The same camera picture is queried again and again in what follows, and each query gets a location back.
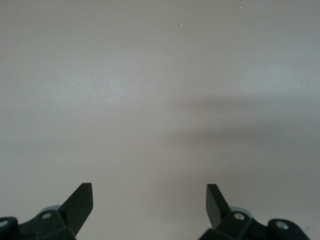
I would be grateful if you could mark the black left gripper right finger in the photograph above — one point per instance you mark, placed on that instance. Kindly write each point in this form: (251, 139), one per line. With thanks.
(237, 227)

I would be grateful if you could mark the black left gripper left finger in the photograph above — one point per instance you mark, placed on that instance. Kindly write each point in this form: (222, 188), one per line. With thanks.
(50, 225)

